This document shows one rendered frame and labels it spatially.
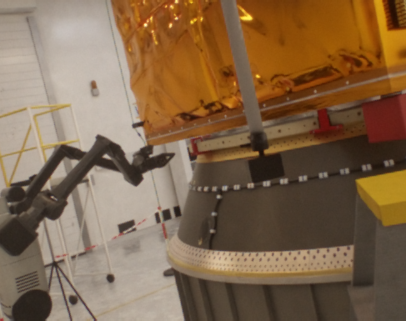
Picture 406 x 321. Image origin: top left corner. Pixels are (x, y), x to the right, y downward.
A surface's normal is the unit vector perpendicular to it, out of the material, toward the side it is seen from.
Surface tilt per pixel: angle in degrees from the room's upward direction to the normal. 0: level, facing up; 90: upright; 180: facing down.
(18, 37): 90
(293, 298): 90
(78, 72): 90
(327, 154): 62
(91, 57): 90
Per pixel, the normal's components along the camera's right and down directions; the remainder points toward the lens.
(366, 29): -0.12, 0.05
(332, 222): -0.41, -0.34
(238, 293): -0.71, 0.20
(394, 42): 0.41, -0.06
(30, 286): 0.62, 0.08
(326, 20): -0.83, 0.22
